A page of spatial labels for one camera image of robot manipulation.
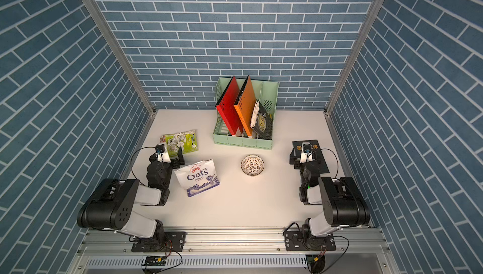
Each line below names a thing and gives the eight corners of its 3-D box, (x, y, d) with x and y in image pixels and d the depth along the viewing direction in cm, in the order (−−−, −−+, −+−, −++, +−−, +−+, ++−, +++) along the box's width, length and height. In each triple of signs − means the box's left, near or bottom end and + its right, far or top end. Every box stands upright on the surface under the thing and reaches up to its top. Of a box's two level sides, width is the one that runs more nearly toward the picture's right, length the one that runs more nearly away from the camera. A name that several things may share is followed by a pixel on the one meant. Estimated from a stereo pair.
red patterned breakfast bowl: (238, 167, 96) (238, 163, 93) (252, 155, 101) (252, 151, 98) (252, 180, 91) (252, 176, 88) (266, 167, 96) (266, 163, 93)
